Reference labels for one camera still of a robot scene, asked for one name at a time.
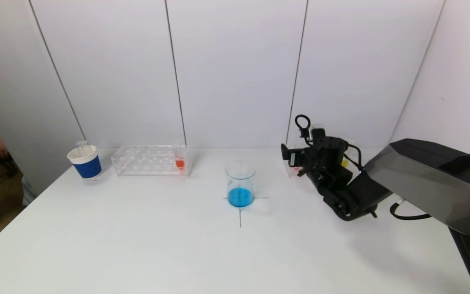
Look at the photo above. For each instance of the clear glass beaker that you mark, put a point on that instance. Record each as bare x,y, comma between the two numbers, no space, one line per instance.
240,175

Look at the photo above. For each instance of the clear graduated plastic test tube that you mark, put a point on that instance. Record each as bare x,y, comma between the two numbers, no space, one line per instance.
82,148

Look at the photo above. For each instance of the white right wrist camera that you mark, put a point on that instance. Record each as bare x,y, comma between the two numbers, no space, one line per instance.
318,132

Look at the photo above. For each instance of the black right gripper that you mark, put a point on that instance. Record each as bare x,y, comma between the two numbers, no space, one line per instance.
291,157

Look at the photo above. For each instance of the clear acrylic test tube rack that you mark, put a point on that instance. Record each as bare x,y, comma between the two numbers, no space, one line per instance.
149,161
291,171

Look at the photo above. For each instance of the paper cup with blue sleeve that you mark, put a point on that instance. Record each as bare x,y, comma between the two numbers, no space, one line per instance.
88,167

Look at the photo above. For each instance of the test tube with yellow pigment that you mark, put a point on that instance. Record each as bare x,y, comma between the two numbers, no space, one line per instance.
344,163

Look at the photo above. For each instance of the blue pigment liquid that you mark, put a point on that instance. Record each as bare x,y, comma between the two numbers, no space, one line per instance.
240,198

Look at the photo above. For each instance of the silver and black right robot arm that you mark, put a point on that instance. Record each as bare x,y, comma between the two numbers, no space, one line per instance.
431,183

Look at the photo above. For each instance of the test tube with orange pigment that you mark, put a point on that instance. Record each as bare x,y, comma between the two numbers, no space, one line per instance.
296,168
180,163

